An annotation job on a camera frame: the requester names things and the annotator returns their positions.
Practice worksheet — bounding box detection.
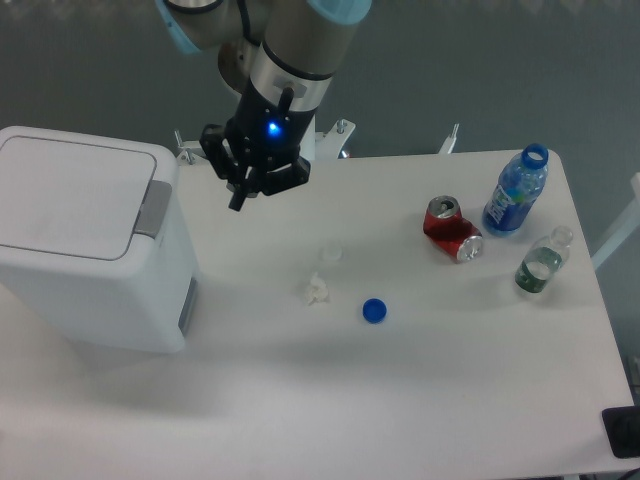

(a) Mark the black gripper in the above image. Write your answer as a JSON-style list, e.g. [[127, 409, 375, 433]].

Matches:
[[199, 80, 316, 211]]

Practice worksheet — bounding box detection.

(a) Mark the white push-button trash can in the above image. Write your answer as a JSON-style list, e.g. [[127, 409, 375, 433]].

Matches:
[[1, 126, 199, 353]]

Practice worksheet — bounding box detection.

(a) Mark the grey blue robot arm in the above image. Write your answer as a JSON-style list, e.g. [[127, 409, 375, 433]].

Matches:
[[156, 1, 372, 211]]

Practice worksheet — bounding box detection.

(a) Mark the crushed red soda can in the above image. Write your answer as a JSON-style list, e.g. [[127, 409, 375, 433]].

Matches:
[[423, 195, 484, 263]]

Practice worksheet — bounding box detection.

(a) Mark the clear transparent bottle cap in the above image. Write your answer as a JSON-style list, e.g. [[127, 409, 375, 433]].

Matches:
[[320, 242, 344, 262]]

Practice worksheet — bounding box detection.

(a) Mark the crumpled white paper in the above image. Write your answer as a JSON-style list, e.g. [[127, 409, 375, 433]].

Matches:
[[304, 272, 330, 306]]

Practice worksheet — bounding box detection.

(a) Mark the blue bottle cap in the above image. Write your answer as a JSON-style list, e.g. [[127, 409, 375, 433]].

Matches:
[[361, 298, 388, 324]]

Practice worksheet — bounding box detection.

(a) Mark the blue plastic drink bottle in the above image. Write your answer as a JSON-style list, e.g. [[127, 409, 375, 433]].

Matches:
[[482, 143, 549, 237]]

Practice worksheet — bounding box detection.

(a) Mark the clear green-label water bottle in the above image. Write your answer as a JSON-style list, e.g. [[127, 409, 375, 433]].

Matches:
[[514, 225, 573, 294]]

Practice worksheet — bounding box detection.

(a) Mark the black device at edge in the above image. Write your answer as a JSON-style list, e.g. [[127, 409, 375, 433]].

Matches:
[[602, 406, 639, 459]]

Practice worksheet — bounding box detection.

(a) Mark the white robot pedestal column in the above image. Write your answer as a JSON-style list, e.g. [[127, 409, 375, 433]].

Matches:
[[217, 42, 321, 163]]

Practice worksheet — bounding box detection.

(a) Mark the white frame leg right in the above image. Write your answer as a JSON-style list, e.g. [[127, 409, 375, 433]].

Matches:
[[591, 173, 639, 271]]

